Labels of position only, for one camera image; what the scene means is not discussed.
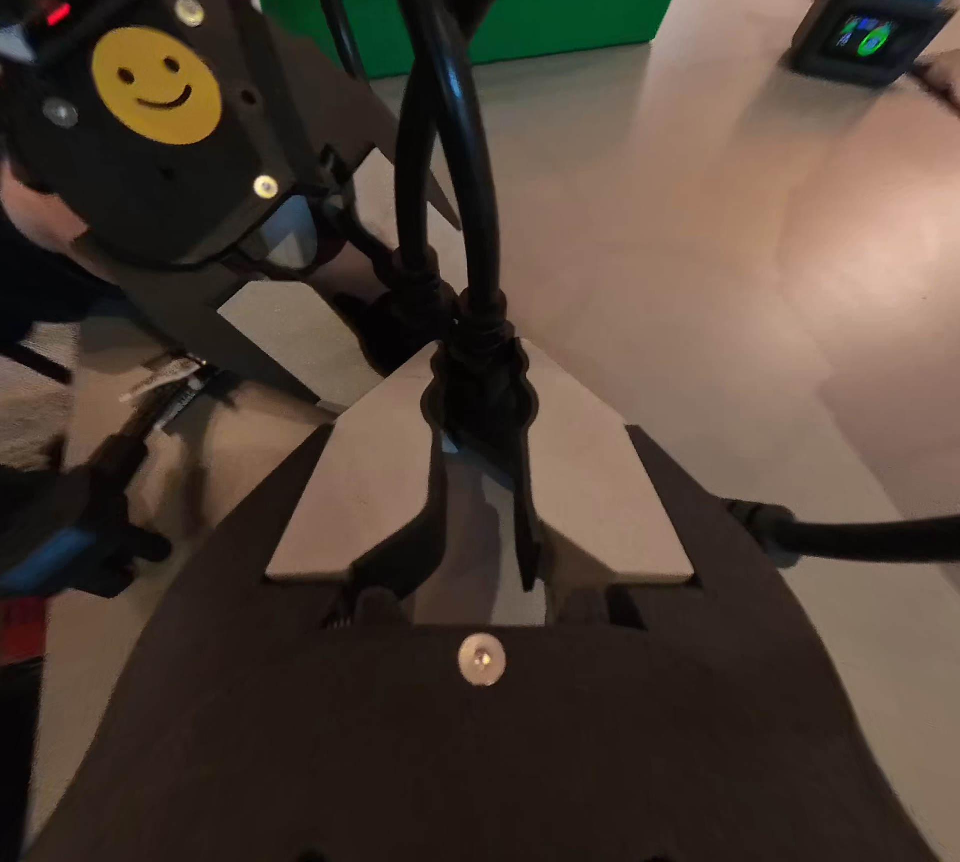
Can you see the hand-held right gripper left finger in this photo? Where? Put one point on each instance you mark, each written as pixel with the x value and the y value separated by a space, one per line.
pixel 367 495

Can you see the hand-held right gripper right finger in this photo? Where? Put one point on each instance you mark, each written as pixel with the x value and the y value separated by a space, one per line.
pixel 600 495

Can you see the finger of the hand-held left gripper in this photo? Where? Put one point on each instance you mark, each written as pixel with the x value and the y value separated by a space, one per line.
pixel 292 337
pixel 375 187

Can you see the person's left forearm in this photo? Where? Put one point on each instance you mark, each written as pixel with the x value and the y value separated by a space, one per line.
pixel 45 322

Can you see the person's left hand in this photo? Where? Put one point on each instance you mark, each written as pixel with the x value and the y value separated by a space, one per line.
pixel 37 217

